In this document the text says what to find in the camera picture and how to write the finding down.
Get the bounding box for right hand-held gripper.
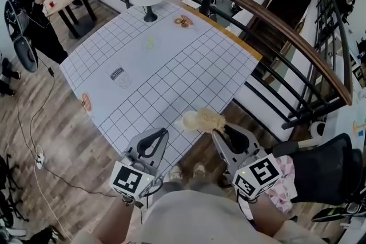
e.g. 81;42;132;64
212;124;283;199

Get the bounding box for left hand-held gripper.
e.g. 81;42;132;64
109;127;170;202

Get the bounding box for cream fluffy sponge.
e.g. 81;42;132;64
196;107;227;134

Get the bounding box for person's left forearm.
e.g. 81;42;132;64
91;195;137;244

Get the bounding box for person's right forearm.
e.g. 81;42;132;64
240;193;289;235

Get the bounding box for person's left shoe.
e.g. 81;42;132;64
168;165;184;181

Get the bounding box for person's shoe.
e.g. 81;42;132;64
168;165;184;181
193;162;206;178

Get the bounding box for person's right shoe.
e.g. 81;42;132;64
193;162;206;178

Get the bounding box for person's grey trousers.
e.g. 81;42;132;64
161;179;226;195

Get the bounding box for pink patterned cloth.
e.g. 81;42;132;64
264;155;297;212

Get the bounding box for white grid tablecloth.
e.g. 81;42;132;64
59;1;263;179

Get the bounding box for person's white shirt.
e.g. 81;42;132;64
70;188;329;244

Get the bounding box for white round container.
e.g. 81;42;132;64
310;121;327;138

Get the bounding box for black mesh office chair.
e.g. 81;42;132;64
270;133;364;209

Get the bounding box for white power strip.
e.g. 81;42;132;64
35;145;46;169

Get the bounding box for metal railing with wooden handrail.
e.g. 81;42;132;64
75;0;354;131

